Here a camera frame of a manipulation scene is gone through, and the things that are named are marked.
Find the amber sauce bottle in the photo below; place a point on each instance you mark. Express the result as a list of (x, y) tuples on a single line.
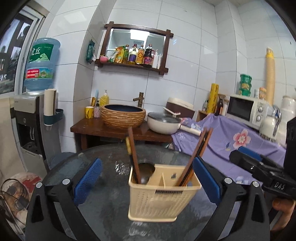
[(140, 56)]

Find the pink peach ornament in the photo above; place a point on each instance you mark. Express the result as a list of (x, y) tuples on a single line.
[(103, 59)]

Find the light blue toothbrush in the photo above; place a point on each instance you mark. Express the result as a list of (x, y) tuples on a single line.
[(97, 96)]

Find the yellow lidded jar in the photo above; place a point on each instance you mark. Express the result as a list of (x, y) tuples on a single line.
[(262, 93)]

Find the grey plastic spoon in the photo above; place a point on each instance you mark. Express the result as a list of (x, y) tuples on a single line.
[(146, 170)]

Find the sliding window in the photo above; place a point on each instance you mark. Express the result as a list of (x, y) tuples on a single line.
[(18, 53)]

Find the yellow wrap roll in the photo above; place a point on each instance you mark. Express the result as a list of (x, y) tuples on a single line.
[(212, 98)]

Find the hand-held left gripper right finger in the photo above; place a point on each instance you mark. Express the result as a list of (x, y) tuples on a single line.
[(205, 183)]

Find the blue water jug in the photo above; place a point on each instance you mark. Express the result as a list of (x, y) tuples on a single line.
[(41, 64)]

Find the green oil bottle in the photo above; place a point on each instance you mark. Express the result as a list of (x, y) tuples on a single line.
[(126, 55)]

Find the stack of white paper bowls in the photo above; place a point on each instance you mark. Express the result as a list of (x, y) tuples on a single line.
[(289, 109)]

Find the white rice paddle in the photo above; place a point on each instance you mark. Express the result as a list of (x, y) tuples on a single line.
[(171, 111)]

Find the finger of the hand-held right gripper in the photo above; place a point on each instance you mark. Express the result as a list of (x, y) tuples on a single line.
[(249, 154), (249, 165)]

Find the white microwave oven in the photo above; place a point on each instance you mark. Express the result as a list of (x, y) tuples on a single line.
[(238, 109)]

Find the brown and white rice cooker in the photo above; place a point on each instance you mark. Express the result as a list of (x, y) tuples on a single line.
[(182, 106)]

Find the beige cloth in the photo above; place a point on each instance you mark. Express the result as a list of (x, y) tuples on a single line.
[(9, 139)]

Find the yellow mug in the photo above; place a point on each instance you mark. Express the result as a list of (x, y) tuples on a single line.
[(89, 113)]

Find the teal cup holder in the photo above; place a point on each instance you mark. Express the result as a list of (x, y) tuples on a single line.
[(59, 115)]

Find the brown glass bottle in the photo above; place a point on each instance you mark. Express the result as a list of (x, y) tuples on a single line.
[(219, 109)]

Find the woven pattern sink basin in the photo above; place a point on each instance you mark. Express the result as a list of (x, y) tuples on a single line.
[(122, 118)]

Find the small wooden box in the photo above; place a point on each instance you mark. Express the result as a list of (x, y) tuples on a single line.
[(201, 115)]

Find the wooden framed mirror shelf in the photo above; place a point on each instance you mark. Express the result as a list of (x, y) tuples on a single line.
[(104, 46)]

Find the purple floral cloth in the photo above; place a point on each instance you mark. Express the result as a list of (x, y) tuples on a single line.
[(219, 139)]

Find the dark soy sauce bottle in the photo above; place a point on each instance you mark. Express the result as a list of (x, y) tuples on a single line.
[(148, 58)]

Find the cream kettle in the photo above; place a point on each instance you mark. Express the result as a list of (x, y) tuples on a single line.
[(268, 127)]

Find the white paper cup tube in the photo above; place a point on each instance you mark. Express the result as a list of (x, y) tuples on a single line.
[(49, 102)]

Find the white squeeze bottle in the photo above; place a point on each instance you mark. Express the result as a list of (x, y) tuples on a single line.
[(156, 60)]

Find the red floral cushion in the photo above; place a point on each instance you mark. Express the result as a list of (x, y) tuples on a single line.
[(32, 183)]

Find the bamboo style faucet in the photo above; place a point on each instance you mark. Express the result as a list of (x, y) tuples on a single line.
[(140, 99)]

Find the small clear bottle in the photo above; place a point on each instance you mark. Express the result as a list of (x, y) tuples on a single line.
[(204, 106)]

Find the yellow soap bottle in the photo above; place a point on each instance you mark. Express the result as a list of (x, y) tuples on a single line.
[(104, 99)]

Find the person's right hand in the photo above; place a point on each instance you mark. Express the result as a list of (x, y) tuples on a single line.
[(284, 213)]

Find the white pot with glass lid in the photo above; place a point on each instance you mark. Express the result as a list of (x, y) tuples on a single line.
[(161, 126)]

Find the grey water dispenser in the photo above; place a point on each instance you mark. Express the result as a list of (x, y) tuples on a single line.
[(27, 120)]

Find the dark wooden washstand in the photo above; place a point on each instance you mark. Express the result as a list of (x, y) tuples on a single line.
[(92, 129)]

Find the yellow snack packet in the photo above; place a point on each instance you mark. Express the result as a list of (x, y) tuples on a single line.
[(119, 55)]

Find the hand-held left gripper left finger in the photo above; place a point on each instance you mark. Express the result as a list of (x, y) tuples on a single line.
[(87, 183)]

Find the pink patterned pump bottle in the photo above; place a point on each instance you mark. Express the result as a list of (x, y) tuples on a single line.
[(97, 111)]

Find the cream perforated utensil holder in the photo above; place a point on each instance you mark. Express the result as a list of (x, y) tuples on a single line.
[(161, 201)]

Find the tall tan paper cup stack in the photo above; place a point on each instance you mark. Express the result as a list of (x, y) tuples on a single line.
[(270, 76)]

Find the green hanging packet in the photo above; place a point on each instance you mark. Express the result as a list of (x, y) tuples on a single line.
[(90, 52)]

